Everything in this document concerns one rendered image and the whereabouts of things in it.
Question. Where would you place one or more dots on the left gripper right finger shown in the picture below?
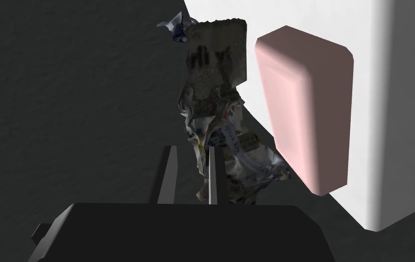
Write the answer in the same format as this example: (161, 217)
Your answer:
(215, 178)

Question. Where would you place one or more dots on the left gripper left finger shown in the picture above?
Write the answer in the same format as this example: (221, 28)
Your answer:
(167, 178)

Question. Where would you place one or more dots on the white cabinet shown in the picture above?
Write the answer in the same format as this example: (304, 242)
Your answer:
(382, 127)

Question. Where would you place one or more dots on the pink rounded block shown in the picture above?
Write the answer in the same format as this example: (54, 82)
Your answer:
(302, 109)

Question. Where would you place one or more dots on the crumpled printed paper bag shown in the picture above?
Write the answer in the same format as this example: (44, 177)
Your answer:
(216, 91)

